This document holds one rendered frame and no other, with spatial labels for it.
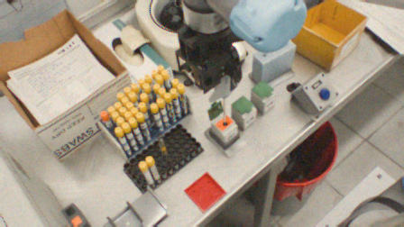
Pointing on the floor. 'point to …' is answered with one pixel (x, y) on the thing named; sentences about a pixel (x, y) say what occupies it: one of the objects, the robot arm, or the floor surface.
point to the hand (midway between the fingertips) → (223, 89)
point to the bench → (67, 174)
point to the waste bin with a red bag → (291, 197)
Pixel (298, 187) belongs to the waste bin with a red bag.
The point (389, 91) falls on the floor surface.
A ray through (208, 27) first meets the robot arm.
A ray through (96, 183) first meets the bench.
